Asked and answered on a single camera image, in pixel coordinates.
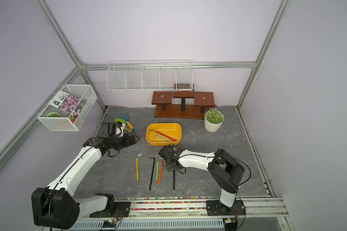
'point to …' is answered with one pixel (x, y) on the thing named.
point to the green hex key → (157, 168)
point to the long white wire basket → (150, 75)
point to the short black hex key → (152, 176)
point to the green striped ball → (53, 114)
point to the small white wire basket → (67, 120)
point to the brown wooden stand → (187, 104)
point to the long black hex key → (174, 180)
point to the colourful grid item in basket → (183, 86)
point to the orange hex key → (161, 172)
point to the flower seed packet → (67, 102)
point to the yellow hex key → (137, 167)
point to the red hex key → (163, 134)
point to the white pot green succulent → (213, 120)
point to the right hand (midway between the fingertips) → (172, 164)
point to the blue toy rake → (126, 117)
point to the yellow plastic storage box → (173, 130)
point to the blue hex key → (158, 136)
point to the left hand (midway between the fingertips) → (134, 141)
